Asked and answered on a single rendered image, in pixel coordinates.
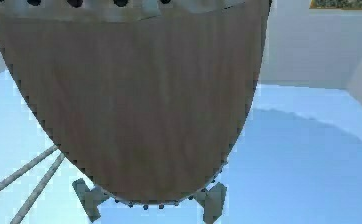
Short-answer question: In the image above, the framed wall picture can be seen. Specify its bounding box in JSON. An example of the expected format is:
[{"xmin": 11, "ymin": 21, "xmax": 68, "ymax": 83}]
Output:
[{"xmin": 309, "ymin": 0, "xmax": 362, "ymax": 10}]

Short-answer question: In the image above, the brown wooden round chair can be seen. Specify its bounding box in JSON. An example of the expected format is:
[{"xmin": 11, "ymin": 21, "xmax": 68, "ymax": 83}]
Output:
[{"xmin": 0, "ymin": 0, "xmax": 273, "ymax": 224}]

